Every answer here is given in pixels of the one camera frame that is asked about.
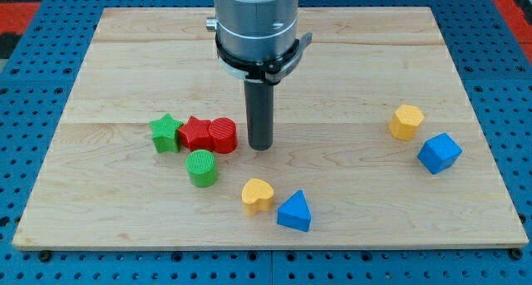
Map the red star block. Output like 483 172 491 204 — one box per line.
177 116 214 151

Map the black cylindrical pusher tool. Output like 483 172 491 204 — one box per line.
244 81 274 150

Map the green star block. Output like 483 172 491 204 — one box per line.
150 113 183 153

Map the blue cube block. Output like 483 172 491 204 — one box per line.
417 133 462 174

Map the yellow heart block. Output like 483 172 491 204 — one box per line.
241 179 274 216

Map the yellow hexagon block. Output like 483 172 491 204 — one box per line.
388 105 425 140

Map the blue triangle block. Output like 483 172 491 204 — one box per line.
277 190 312 232

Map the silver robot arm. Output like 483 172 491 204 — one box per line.
208 0 313 85

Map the green cylinder block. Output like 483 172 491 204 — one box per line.
185 150 218 188

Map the wooden board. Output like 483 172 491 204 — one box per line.
12 7 529 251

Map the black clamp ring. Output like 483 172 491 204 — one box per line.
214 32 313 86

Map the red cylinder block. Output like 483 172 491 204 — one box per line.
209 117 238 154

